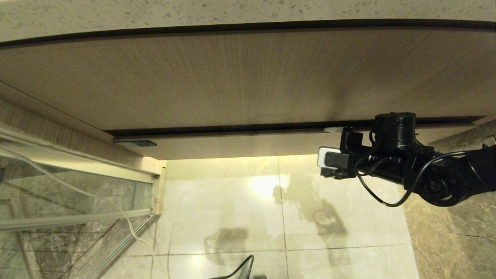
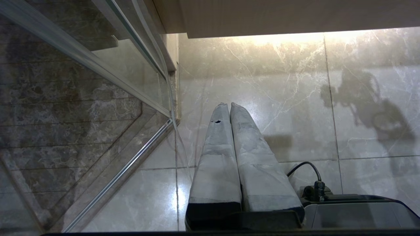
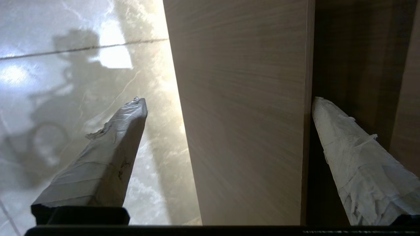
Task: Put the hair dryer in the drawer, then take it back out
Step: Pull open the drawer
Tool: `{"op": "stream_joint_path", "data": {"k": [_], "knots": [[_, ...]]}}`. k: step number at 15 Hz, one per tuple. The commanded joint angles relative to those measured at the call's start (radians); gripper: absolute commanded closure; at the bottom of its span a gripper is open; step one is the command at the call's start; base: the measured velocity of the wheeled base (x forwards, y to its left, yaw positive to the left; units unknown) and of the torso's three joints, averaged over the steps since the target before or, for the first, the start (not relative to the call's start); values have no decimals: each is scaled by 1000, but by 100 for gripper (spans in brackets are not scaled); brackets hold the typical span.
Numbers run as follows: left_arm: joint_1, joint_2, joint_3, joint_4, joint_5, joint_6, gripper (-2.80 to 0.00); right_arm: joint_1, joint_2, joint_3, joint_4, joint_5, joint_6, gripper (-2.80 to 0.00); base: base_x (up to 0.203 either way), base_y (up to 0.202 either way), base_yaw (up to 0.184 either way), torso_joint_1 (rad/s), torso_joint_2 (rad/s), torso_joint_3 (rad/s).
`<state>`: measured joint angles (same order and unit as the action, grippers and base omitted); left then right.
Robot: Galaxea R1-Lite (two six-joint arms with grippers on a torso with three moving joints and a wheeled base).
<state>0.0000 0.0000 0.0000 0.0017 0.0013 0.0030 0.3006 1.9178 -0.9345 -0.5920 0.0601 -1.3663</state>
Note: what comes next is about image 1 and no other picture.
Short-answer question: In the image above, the light wooden drawer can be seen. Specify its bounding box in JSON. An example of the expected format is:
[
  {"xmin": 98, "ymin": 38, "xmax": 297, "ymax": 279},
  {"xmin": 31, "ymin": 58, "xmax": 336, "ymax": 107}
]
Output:
[{"xmin": 112, "ymin": 116, "xmax": 487, "ymax": 160}]

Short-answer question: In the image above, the light wooden vanity cabinet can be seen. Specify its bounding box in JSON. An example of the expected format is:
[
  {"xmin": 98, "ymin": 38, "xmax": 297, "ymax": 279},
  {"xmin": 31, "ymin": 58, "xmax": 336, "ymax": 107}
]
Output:
[{"xmin": 0, "ymin": 28, "xmax": 496, "ymax": 153}]

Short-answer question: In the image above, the dark rectangular plate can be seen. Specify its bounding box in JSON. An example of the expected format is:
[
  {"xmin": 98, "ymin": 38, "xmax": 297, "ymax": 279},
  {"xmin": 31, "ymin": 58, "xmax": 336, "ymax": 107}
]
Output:
[{"xmin": 114, "ymin": 140, "xmax": 157, "ymax": 147}]

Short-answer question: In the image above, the speckled stone countertop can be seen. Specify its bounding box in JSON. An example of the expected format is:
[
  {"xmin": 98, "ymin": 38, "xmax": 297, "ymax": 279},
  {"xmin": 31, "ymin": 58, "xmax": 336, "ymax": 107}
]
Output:
[{"xmin": 0, "ymin": 0, "xmax": 496, "ymax": 44}]

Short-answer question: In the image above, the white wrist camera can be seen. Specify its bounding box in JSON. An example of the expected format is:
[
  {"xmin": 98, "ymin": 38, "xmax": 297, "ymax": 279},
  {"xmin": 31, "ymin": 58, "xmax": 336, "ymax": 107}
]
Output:
[{"xmin": 317, "ymin": 146, "xmax": 350, "ymax": 169}]

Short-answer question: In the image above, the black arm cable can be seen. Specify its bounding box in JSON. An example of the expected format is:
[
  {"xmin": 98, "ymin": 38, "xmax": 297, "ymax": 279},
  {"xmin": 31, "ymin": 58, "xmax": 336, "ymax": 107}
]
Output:
[{"xmin": 355, "ymin": 151, "xmax": 469, "ymax": 208}]

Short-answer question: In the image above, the black base cable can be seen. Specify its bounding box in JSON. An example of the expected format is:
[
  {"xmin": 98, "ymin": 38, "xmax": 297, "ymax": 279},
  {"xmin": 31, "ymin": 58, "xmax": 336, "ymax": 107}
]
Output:
[{"xmin": 209, "ymin": 255, "xmax": 255, "ymax": 279}]

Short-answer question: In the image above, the thin white cable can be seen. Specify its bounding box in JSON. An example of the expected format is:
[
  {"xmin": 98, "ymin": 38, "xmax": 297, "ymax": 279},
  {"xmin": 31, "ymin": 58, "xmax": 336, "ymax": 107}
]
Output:
[{"xmin": 0, "ymin": 146, "xmax": 172, "ymax": 279}]

